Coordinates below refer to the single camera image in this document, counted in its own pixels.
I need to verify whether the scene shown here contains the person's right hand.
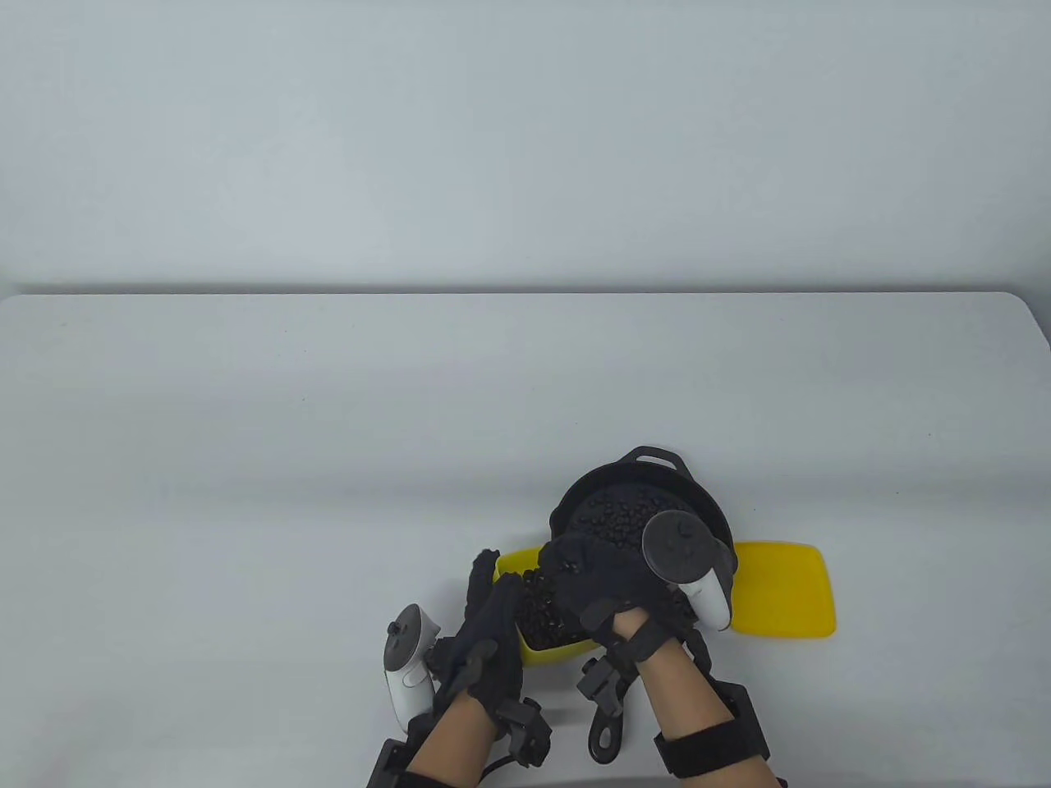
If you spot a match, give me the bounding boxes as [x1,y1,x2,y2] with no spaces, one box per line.
[538,532,699,657]

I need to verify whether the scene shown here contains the person's left hand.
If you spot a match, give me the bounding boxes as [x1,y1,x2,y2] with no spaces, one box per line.
[431,550,526,723]

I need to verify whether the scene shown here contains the yellow plastic container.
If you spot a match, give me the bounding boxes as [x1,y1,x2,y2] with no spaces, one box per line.
[494,544,604,666]

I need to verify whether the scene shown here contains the black cast iron frying pan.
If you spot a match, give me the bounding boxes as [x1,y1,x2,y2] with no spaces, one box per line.
[548,446,736,765]

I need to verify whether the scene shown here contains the yellow container lid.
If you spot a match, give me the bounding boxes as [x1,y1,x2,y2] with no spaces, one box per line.
[729,541,838,639]

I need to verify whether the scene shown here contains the person's left forearm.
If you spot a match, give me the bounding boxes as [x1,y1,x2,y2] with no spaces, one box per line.
[406,689,498,788]

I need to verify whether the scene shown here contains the black right forearm band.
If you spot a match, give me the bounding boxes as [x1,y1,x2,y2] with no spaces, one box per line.
[653,685,773,779]

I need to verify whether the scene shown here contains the person's right forearm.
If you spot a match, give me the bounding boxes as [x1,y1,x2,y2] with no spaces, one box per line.
[612,612,777,788]

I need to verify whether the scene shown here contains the black left forearm box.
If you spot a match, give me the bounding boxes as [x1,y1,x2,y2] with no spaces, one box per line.
[367,739,409,788]

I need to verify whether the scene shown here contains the white right hand controller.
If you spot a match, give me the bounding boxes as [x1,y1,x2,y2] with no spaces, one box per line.
[641,510,737,632]

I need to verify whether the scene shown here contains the white hand controller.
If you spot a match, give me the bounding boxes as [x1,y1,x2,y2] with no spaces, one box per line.
[641,510,737,632]
[384,604,442,734]

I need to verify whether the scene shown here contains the white left hand controller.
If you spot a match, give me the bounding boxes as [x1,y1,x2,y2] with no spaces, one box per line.
[384,604,442,734]

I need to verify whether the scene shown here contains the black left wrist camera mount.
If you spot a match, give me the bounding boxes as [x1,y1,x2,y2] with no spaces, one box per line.
[493,698,553,768]

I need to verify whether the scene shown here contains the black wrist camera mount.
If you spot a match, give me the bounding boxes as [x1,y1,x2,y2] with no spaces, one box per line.
[577,657,633,719]
[493,698,553,768]

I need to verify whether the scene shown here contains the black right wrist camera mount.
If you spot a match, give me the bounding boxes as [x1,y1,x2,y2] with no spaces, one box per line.
[577,657,633,719]

